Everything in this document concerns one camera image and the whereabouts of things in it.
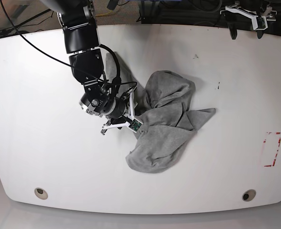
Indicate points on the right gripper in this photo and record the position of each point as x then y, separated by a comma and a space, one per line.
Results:
100, 99

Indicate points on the grey T-shirt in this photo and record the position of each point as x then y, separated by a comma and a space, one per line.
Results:
168, 123

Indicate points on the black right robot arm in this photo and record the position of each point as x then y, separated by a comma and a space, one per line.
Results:
78, 22

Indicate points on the red tape rectangle marking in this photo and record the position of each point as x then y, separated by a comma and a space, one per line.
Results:
270, 149

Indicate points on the left table grommet hole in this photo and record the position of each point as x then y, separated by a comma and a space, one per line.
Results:
41, 193

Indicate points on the table grommet hole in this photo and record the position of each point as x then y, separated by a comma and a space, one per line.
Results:
41, 193
249, 195

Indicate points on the right table grommet hole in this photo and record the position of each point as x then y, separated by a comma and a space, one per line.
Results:
249, 195

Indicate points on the black stand legs on floor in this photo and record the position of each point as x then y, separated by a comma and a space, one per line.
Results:
10, 31

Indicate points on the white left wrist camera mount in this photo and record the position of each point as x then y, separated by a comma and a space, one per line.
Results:
258, 11

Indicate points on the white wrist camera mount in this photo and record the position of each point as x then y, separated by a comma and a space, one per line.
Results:
124, 111
258, 11

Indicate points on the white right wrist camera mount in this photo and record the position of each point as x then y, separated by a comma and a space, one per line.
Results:
124, 111

